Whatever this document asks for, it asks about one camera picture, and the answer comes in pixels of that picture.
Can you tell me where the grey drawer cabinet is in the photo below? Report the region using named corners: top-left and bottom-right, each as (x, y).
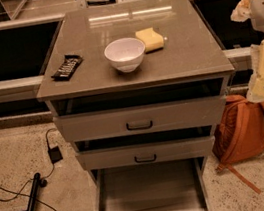
top-left (23, 0), bottom-right (261, 211)

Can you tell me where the top grey drawer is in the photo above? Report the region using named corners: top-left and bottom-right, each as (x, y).
top-left (53, 96), bottom-right (226, 142)

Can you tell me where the grey drawer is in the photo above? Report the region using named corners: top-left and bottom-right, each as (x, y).
top-left (53, 96), bottom-right (226, 142)
top-left (95, 158), bottom-right (211, 211)
top-left (76, 137), bottom-right (214, 171)

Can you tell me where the bottom grey drawer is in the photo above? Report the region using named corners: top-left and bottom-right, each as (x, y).
top-left (95, 158), bottom-right (211, 211)

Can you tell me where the middle grey drawer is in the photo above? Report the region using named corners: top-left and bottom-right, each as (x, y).
top-left (76, 137), bottom-right (214, 171)

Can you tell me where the orange backpack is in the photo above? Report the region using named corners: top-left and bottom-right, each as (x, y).
top-left (212, 94), bottom-right (264, 194)

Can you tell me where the yellow sponge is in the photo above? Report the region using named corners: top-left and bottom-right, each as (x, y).
top-left (136, 28), bottom-right (165, 53)

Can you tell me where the white bowl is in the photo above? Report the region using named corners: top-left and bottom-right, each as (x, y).
top-left (104, 37), bottom-right (145, 73)

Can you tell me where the black power adapter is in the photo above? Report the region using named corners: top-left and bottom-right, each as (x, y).
top-left (48, 146), bottom-right (63, 164)

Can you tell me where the black floor cable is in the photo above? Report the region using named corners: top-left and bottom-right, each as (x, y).
top-left (0, 127), bottom-right (72, 211)

